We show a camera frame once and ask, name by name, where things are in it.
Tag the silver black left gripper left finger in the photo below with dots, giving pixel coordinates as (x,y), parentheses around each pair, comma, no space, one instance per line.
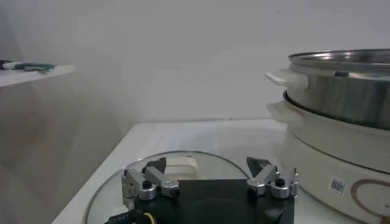
(158,178)

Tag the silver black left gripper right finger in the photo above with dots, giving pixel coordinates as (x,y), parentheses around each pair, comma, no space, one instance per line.
(265,176)

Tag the round glass pot lid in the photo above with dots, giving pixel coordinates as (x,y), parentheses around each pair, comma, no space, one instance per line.
(213,165)

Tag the stainless steel steamer basket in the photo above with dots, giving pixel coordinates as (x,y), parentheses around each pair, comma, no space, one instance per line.
(341,97)

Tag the white electric cooking pot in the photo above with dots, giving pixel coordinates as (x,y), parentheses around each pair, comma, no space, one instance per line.
(320,158)

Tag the white side table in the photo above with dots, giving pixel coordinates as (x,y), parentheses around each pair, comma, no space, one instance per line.
(30,77)

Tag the green card holder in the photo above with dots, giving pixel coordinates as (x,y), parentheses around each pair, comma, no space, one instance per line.
(33,66)

